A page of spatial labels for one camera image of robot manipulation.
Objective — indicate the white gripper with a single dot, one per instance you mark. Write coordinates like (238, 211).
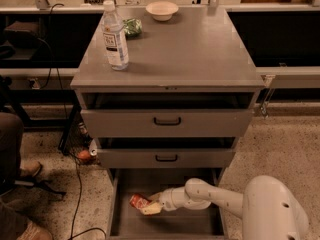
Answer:
(166, 199)

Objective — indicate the grey drawer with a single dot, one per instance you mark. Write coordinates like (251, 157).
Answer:
(198, 152)
(202, 114)
(127, 223)

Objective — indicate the grey top drawer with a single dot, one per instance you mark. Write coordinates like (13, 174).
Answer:
(202, 114)

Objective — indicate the grey middle drawer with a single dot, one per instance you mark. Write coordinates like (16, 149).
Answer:
(198, 152)

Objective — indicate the tan shoe lower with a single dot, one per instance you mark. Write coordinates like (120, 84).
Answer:
(34, 232)

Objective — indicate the person leg brown trousers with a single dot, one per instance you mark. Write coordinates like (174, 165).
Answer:
(12, 224)

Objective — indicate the green chip bag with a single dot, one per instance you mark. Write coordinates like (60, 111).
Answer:
(132, 27)

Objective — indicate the black drawer handle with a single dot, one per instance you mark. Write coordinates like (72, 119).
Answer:
(167, 122)
(165, 159)

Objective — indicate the tan shoe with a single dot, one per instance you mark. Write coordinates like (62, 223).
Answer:
(34, 232)
(30, 169)

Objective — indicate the clear tea bottle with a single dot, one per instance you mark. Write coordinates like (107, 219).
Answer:
(114, 37)

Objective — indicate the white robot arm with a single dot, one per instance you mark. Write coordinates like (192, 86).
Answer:
(267, 208)

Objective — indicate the tan shoe upper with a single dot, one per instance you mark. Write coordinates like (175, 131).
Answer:
(30, 169)

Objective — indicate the black chair base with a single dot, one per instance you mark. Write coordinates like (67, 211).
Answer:
(44, 185)

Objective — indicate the red coke can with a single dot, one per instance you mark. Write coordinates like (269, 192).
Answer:
(138, 201)

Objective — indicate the orange ball on floor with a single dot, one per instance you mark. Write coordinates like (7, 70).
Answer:
(84, 156)

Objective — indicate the black middle drawer handle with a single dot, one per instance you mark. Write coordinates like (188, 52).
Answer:
(165, 159)

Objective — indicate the grey bottom drawer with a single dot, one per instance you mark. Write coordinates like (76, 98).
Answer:
(127, 223)

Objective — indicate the black top drawer handle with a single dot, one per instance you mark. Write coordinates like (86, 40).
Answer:
(167, 122)

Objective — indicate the grey drawer cabinet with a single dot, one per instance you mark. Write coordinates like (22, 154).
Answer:
(194, 52)

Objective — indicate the white bowl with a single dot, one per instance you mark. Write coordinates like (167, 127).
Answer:
(162, 10)

